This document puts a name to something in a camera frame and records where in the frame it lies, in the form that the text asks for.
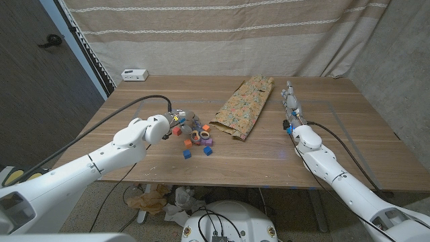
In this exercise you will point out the crumpled white paper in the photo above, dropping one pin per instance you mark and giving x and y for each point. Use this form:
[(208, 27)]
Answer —
[(183, 201)]

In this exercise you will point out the white power strip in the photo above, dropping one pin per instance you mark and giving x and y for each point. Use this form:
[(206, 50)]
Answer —
[(134, 75)]

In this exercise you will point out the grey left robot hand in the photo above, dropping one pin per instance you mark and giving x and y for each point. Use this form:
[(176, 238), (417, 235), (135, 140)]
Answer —
[(184, 116)]

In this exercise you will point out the black backdrop frame bar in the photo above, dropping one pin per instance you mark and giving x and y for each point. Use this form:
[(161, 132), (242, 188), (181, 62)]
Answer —
[(88, 55)]

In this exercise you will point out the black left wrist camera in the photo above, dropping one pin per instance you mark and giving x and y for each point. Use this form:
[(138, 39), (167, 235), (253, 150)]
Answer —
[(166, 136)]

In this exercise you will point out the blue foam cube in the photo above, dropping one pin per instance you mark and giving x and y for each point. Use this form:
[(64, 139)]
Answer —
[(207, 150), (186, 154)]

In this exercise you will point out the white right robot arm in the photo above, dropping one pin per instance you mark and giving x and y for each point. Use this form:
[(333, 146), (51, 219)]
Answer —
[(319, 161)]

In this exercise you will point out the metal table leg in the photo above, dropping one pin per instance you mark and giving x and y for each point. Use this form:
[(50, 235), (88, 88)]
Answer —
[(319, 211), (142, 215)]

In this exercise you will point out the beige striped curtain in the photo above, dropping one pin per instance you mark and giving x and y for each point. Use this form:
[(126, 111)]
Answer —
[(215, 40)]

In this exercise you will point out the floral brown wrapping paper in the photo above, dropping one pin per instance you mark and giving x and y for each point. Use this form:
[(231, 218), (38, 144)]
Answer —
[(245, 104)]

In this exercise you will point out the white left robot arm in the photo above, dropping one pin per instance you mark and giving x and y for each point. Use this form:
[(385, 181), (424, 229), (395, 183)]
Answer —
[(84, 171)]

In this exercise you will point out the dark wooden door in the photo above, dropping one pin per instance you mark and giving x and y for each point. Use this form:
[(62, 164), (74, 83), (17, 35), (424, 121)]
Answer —
[(33, 101)]

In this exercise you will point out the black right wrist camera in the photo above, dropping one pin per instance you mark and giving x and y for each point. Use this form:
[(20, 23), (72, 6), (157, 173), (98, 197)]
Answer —
[(286, 125)]

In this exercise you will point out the black yellow foot pedal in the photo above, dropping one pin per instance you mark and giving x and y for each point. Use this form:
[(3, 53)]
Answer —
[(13, 176)]

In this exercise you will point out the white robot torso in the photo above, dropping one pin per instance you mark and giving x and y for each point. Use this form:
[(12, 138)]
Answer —
[(245, 218)]

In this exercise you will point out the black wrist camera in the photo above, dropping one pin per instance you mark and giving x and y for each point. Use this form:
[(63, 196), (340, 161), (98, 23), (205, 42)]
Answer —
[(166, 136), (286, 125)]

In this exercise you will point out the orange foam cube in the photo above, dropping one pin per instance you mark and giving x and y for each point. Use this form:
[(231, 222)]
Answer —
[(206, 128), (188, 143)]

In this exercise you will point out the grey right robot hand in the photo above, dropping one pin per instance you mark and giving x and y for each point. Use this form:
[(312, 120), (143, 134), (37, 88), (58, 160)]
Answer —
[(291, 102)]

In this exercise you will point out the crumpled brown paper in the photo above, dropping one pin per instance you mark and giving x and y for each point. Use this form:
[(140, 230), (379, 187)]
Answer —
[(148, 201)]

